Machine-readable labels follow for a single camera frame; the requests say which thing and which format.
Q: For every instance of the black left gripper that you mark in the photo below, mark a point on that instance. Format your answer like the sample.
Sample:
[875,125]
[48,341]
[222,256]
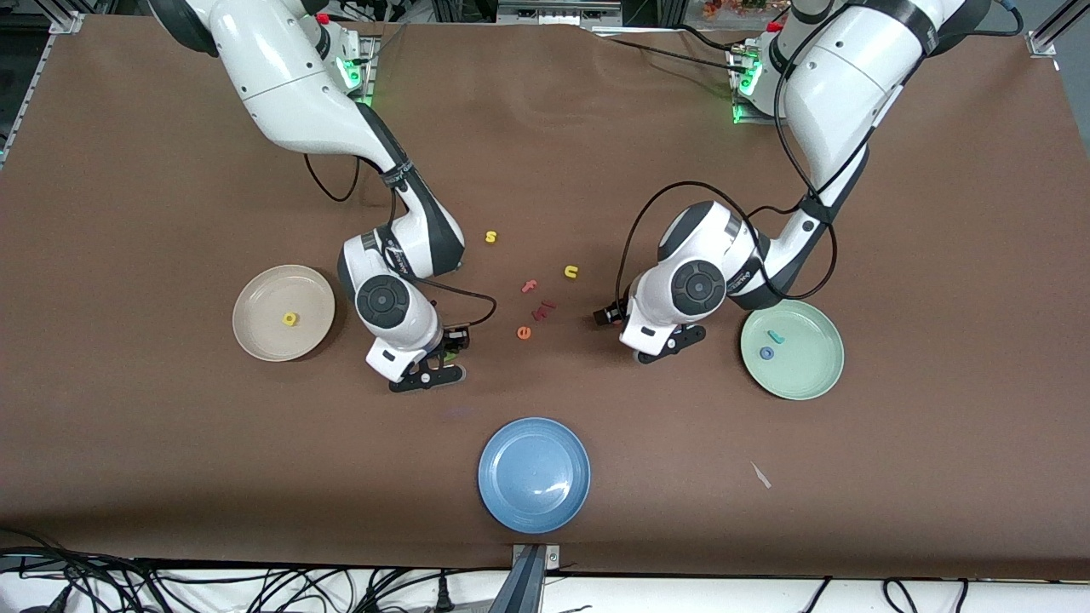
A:
[611,315]

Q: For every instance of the brown table cover sheet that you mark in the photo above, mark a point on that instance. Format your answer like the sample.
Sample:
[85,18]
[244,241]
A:
[170,443]

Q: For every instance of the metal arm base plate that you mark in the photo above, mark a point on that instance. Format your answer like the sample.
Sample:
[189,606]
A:
[754,121]
[370,85]

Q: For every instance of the aluminium frame rail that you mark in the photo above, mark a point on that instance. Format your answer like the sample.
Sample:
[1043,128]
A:
[30,85]

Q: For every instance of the black power plug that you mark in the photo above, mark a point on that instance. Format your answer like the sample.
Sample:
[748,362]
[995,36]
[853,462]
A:
[443,596]

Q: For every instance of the grey device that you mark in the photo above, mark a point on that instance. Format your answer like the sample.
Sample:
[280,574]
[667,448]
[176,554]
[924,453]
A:
[553,10]

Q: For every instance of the blue plate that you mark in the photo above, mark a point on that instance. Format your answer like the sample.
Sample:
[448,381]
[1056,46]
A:
[528,460]

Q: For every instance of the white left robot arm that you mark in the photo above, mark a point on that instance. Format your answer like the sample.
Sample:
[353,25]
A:
[851,77]

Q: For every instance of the pale green plate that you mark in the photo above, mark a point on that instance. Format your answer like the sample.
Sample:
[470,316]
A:
[809,366]

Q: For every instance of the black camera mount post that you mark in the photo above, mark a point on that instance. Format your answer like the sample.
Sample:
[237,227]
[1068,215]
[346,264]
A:
[524,587]

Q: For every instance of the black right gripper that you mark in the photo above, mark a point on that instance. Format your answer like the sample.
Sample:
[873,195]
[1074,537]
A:
[452,340]

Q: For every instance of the beige plate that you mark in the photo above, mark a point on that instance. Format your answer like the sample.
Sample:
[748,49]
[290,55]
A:
[272,306]

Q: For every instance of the orange patterned object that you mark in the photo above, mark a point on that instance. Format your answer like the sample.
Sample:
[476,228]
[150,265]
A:
[732,8]

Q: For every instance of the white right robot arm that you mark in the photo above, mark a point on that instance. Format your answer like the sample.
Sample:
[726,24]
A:
[281,77]

